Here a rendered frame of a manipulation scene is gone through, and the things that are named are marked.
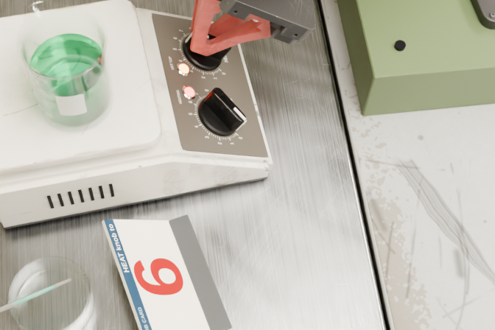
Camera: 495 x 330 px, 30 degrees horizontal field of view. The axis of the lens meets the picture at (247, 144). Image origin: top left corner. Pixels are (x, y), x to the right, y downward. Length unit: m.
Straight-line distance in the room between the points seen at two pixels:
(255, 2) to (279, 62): 0.17
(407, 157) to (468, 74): 0.08
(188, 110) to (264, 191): 0.09
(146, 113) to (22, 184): 0.09
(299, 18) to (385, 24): 0.12
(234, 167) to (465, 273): 0.18
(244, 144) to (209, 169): 0.03
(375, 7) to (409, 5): 0.03
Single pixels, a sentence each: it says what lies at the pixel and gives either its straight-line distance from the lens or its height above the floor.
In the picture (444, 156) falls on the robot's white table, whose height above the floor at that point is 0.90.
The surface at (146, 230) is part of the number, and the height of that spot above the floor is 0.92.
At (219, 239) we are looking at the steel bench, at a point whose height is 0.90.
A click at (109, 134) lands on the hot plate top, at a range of 0.61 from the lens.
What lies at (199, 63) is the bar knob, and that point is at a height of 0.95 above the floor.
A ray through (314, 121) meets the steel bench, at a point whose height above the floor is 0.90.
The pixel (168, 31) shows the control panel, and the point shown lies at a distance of 0.68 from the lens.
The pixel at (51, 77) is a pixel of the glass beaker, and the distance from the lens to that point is 0.55.
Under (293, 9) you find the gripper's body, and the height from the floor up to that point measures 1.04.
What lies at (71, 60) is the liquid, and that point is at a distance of 0.59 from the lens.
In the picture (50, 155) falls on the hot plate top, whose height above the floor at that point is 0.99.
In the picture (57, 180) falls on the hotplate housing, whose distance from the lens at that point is 0.62.
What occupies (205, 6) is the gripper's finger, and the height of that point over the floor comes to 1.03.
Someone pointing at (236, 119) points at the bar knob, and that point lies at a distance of 0.64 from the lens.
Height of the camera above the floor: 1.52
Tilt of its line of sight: 62 degrees down
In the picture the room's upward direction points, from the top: 5 degrees clockwise
